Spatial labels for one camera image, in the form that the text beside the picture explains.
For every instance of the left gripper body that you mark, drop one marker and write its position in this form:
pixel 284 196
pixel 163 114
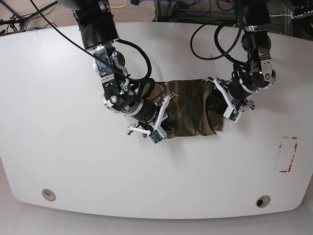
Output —
pixel 236 91

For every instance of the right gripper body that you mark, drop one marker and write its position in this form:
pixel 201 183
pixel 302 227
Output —
pixel 144 111

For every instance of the camouflage T-shirt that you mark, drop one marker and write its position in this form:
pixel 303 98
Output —
pixel 196 110

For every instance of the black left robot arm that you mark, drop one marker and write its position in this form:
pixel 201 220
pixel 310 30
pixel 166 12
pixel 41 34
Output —
pixel 250 56

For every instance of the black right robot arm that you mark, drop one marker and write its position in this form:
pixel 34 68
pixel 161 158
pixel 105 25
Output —
pixel 121 93

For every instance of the red tape rectangle marking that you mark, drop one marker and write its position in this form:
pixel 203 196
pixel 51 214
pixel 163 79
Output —
pixel 286 153

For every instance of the white power strip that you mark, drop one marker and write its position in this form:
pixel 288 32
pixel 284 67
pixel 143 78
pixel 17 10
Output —
pixel 302 11

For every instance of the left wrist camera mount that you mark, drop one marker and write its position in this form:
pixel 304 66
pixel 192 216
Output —
pixel 234 108

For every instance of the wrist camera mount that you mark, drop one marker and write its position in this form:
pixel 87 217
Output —
pixel 158 133
pixel 234 108

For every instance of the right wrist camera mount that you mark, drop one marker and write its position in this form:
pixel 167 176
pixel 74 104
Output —
pixel 158 133

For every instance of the aluminium frame post base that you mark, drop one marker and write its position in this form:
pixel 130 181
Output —
pixel 164 10

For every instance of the right table cable grommet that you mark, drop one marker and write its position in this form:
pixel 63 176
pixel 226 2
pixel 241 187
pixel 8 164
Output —
pixel 263 201

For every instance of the table cable grommet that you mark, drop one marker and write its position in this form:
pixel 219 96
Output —
pixel 48 195
pixel 263 201

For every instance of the left table cable grommet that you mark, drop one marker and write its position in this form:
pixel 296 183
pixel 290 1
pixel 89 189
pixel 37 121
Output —
pixel 48 195

